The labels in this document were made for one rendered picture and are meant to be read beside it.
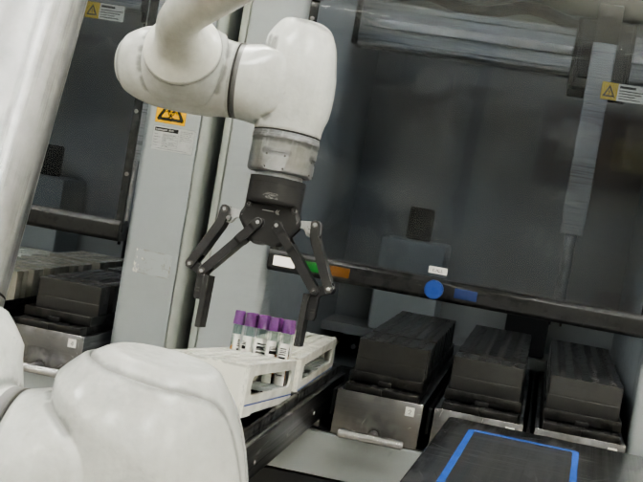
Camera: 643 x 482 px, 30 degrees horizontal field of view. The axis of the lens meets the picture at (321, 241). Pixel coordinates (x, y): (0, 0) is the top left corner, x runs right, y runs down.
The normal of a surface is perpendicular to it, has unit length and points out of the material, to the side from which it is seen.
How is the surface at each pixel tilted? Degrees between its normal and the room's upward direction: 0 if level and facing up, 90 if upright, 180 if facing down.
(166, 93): 148
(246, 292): 90
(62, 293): 90
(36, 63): 78
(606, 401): 90
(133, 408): 62
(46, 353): 90
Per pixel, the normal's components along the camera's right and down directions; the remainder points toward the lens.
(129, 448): 0.09, -0.26
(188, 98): -0.13, 0.88
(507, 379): -0.20, 0.02
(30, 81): 0.69, -0.07
